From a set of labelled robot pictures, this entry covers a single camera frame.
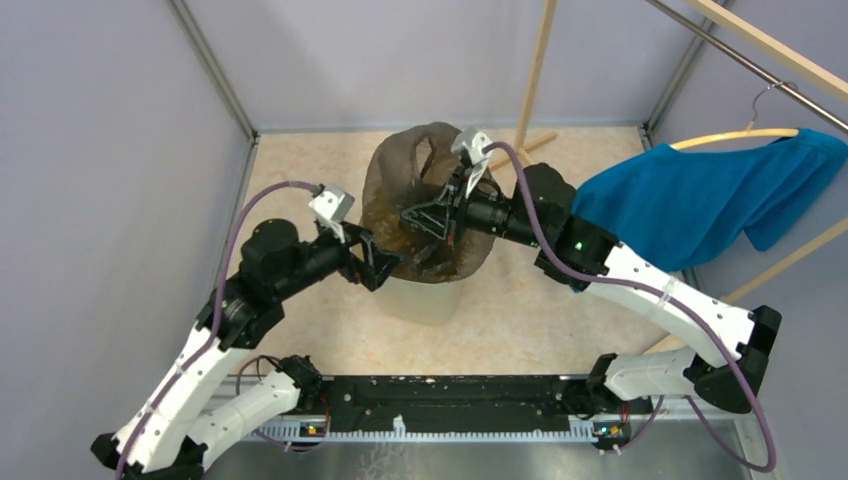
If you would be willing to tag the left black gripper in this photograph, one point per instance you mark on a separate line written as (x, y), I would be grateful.
(354, 269)

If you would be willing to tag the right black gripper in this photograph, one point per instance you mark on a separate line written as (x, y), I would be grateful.
(434, 216)

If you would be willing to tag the dark translucent trash bag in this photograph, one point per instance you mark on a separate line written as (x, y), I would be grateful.
(408, 168)

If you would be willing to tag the cream plastic trash bin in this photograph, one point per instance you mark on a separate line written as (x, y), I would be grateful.
(423, 303)

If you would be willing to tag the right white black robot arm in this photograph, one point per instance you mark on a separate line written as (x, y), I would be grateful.
(726, 349)

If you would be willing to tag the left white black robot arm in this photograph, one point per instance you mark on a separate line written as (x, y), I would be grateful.
(174, 435)

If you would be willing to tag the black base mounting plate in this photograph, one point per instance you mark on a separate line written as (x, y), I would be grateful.
(488, 404)

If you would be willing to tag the blue t-shirt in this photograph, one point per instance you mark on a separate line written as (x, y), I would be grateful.
(680, 209)

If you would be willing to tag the yellow clothes hanger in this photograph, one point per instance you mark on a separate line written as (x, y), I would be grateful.
(750, 131)

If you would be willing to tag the metal hanging rod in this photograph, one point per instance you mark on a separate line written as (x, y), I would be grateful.
(751, 66)

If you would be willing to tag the wooden clothes rack stand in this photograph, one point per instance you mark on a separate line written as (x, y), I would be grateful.
(627, 62)

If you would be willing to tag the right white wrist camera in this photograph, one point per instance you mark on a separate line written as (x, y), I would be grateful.
(470, 146)

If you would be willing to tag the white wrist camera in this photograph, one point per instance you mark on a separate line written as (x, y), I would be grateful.
(470, 146)
(330, 207)

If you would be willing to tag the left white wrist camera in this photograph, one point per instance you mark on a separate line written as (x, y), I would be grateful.
(330, 207)

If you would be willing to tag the aluminium frame rail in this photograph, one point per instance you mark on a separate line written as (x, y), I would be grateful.
(212, 67)

